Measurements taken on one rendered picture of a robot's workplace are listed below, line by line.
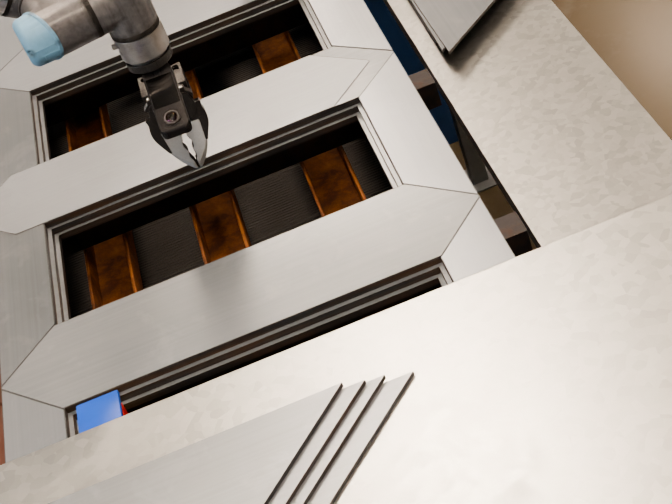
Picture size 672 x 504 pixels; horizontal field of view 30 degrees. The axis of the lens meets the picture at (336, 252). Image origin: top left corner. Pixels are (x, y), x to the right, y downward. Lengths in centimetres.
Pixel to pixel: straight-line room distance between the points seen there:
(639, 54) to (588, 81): 136
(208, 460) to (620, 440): 41
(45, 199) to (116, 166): 13
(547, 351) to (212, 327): 62
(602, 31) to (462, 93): 146
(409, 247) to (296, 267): 17
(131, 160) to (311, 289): 53
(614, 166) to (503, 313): 66
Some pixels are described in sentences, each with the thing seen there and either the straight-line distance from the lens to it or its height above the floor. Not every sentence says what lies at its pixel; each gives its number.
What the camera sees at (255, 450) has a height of 107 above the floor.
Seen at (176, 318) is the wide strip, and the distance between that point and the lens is 182.
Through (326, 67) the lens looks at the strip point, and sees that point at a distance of 219.
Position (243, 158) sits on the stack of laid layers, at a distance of 209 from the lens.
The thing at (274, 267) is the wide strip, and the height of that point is 85.
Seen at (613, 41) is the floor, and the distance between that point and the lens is 357.
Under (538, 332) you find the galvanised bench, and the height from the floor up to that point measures 105.
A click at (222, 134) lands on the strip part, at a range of 213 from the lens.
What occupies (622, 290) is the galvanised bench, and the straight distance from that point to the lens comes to 134.
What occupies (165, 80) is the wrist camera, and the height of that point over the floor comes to 108.
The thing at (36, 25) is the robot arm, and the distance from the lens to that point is 182.
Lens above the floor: 200
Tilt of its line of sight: 40 degrees down
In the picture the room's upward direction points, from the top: 22 degrees counter-clockwise
